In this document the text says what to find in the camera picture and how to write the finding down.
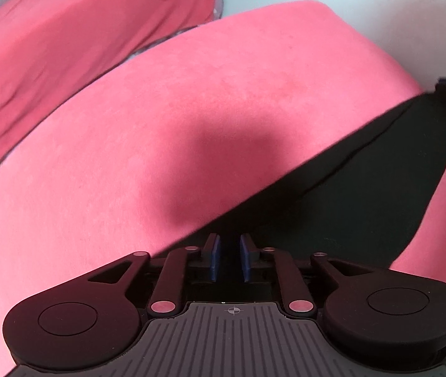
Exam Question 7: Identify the red bed sheet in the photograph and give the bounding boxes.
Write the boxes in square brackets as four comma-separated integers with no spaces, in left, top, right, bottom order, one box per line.
[0,0,224,194]

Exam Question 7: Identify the black pants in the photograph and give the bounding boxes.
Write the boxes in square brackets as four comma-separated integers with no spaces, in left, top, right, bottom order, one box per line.
[156,91,446,303]

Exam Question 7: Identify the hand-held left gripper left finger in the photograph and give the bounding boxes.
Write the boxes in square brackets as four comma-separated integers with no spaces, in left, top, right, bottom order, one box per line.
[85,233,222,318]

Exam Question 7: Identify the pink blanket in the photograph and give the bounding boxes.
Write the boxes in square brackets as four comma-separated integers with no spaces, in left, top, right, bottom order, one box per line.
[0,0,446,377]

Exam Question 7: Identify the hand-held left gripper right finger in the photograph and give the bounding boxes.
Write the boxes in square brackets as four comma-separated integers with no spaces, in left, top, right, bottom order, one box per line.
[240,233,373,318]

